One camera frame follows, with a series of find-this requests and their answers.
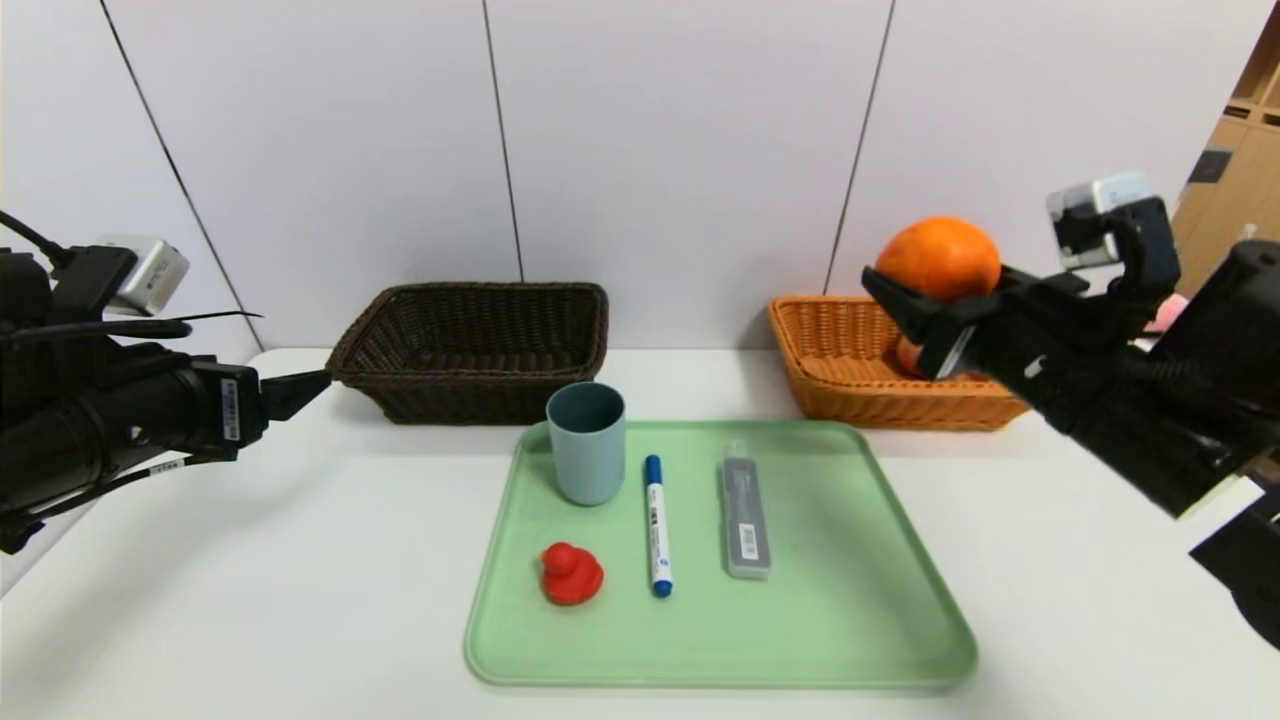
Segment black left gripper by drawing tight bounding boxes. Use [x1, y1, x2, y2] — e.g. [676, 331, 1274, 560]
[80, 357, 333, 482]

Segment light blue plastic cup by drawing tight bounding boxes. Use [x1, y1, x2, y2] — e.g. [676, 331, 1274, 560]
[545, 382, 628, 507]

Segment clear grey pencil lead case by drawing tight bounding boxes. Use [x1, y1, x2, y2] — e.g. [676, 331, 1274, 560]
[720, 450, 773, 581]

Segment orange fruit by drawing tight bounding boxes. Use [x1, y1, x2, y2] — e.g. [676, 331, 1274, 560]
[875, 217, 1003, 303]

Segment dark brown wicker basket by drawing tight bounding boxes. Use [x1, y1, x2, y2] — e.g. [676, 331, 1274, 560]
[325, 282, 609, 426]

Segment orange wicker basket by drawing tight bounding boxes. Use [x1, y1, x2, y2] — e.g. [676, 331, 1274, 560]
[768, 295, 1031, 433]

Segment red rubber duck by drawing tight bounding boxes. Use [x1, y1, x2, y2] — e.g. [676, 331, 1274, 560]
[540, 543, 605, 607]

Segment white marker with blue cap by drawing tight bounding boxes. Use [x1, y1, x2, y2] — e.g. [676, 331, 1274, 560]
[643, 455, 674, 599]

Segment light green plastic tray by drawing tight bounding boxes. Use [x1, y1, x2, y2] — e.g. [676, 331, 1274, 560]
[463, 420, 979, 691]

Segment light wooden cabinet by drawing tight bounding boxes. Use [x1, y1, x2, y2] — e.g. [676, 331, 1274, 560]
[1165, 0, 1280, 301]

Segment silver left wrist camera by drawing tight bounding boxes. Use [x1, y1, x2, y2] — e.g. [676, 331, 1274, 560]
[98, 235, 191, 317]

